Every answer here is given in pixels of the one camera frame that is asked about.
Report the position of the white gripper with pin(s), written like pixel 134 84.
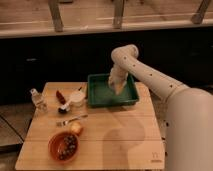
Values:
pixel 117 77

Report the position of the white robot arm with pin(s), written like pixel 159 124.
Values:
pixel 189 115

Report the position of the green plastic tray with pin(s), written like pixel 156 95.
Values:
pixel 100 95

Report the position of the red sausage toy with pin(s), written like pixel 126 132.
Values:
pixel 60 97

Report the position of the wooden table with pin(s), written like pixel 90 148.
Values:
pixel 115 138

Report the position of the yellow fruit toy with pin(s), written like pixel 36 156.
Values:
pixel 76 127

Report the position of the silver fork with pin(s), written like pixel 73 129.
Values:
pixel 66 122

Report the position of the clear spray bottle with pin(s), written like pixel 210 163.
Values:
pixel 38 100

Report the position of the orange bowl with grapes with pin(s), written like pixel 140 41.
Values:
pixel 63 147

